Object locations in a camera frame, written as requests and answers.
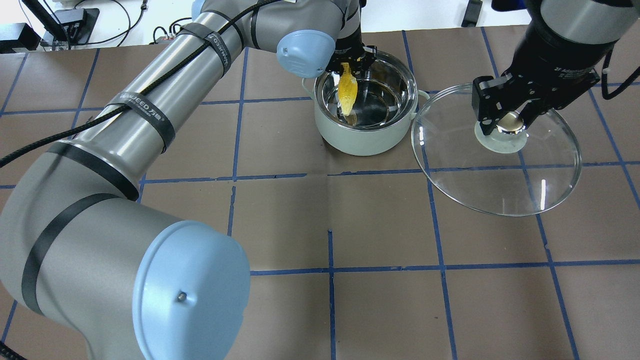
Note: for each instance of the brown paper table cover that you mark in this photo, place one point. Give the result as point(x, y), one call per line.
point(360, 258)

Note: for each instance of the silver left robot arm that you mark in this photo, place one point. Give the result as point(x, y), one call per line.
point(79, 247)

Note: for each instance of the yellow corn cob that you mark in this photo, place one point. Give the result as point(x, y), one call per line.
point(347, 90)

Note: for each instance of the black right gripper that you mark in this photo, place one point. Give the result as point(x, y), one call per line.
point(547, 59)

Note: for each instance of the black device on left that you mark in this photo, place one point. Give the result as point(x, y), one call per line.
point(15, 36)

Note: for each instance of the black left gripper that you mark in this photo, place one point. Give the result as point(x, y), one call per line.
point(349, 44)

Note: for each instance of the glass pot lid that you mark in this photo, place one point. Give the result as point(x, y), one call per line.
point(513, 172)

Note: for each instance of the pale green metal pot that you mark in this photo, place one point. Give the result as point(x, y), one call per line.
point(386, 103)

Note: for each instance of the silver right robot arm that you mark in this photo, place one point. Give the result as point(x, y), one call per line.
point(584, 21)

